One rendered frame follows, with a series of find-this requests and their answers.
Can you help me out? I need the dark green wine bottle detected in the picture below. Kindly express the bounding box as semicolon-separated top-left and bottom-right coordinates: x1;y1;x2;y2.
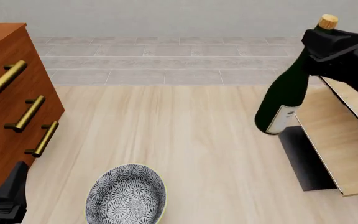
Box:
254;14;340;136

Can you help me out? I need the wooden cabinet with drawers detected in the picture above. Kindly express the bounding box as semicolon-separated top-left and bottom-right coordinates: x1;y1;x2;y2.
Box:
0;22;65;209

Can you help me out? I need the long brass drawer handle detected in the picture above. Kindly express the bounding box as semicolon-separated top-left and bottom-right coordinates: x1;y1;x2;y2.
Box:
4;95;46;133
0;60;29;98
24;121;60;159

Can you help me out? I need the wooden slat wine rack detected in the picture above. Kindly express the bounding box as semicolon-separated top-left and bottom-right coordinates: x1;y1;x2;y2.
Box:
278;75;358;198

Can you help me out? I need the blue patterned bowl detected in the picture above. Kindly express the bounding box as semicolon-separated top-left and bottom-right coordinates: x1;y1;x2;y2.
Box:
85;162;168;224

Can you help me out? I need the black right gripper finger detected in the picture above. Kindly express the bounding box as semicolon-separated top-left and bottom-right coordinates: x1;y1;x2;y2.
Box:
301;28;358;63

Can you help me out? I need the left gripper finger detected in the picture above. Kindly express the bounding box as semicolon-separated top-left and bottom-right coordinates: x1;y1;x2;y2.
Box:
0;161;28;207

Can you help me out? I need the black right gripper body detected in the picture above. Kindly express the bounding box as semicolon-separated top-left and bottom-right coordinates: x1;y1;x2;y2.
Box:
303;34;358;94

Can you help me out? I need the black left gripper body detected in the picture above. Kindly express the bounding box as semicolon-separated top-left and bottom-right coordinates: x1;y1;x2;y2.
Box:
0;202;28;224

